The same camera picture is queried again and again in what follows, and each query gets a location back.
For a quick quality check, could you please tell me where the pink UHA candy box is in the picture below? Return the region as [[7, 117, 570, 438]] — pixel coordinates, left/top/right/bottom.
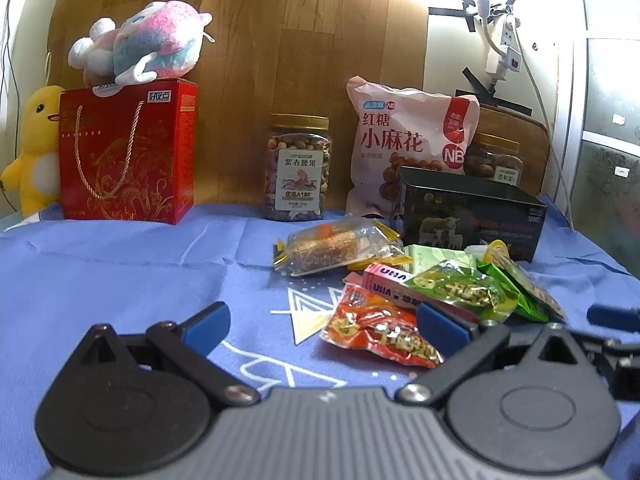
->
[[343, 263, 480, 323]]

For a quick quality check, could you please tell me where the red snack packet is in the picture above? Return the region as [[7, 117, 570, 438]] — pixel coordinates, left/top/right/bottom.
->
[[320, 283, 445, 370]]

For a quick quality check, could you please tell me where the green yellow snack packet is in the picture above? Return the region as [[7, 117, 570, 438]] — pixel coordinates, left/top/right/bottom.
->
[[466, 240, 567, 323]]

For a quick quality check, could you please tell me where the clear grain bar packet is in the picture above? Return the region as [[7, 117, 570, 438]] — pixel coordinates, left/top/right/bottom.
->
[[273, 217, 412, 278]]

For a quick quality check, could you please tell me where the light green snack packet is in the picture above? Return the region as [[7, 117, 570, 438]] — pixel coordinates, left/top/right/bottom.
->
[[401, 245, 476, 274]]

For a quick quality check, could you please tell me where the black sheep tin box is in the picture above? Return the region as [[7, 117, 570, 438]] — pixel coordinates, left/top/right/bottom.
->
[[393, 166, 547, 262]]

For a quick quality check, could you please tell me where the blue printed tablecloth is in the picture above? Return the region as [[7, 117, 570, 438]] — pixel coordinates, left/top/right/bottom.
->
[[1, 206, 639, 479]]

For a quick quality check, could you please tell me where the dark nut jar gold lid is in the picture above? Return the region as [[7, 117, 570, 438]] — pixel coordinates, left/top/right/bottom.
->
[[463, 132, 524, 186]]

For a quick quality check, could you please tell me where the red gift box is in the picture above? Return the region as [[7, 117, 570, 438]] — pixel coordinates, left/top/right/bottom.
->
[[58, 79, 198, 224]]

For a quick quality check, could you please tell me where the nut jar white label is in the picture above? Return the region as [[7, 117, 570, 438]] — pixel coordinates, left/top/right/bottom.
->
[[262, 114, 332, 221]]

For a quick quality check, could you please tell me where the brown wooden board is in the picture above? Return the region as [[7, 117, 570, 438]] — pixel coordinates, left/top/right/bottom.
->
[[474, 105, 550, 196]]

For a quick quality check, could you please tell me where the pink snack bag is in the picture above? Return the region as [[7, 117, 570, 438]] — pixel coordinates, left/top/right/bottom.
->
[[346, 76, 480, 217]]

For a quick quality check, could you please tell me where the yellow duck plush toy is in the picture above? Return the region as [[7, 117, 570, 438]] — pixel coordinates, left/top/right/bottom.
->
[[1, 86, 64, 218]]

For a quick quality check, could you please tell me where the white power strip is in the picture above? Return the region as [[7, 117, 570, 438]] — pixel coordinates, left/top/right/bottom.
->
[[476, 0, 522, 82]]

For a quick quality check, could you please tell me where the pink blue plush toy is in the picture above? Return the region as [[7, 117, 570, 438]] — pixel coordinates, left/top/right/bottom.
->
[[67, 0, 215, 87]]

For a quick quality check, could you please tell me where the wooden wall panel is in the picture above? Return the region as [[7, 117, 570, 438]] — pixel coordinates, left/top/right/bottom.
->
[[48, 0, 427, 209]]

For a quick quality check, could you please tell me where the white cable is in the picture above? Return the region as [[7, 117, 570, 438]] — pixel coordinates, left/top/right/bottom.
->
[[514, 24, 574, 221]]

